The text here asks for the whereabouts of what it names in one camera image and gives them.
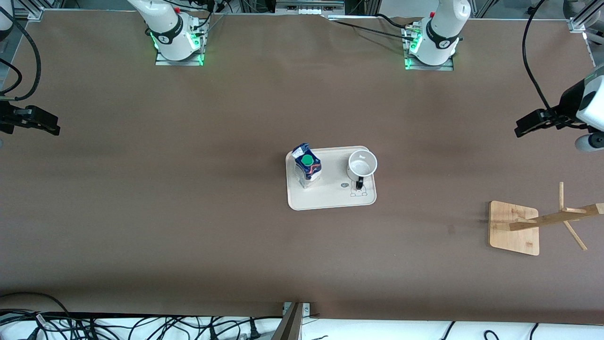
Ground white smiley mug black handle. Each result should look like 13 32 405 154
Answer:
347 149 378 191

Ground blue white milk carton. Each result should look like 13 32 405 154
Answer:
291 143 323 189

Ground white tray with rabbit print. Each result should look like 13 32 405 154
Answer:
285 145 378 211

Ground wooden mug stand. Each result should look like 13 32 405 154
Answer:
488 182 604 256

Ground grey power strip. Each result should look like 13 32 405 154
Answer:
275 0 346 16

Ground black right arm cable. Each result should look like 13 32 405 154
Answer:
0 7 42 102

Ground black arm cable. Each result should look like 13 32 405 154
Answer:
0 7 42 102
521 0 553 110

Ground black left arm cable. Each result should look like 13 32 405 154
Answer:
521 0 553 110

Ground aluminium frame profile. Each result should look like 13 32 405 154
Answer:
0 0 45 22
568 0 604 48

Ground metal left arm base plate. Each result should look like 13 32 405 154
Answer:
403 21 454 71

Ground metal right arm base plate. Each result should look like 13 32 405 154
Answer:
155 19 206 67

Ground aluminium profile post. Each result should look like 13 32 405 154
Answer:
270 301 312 340

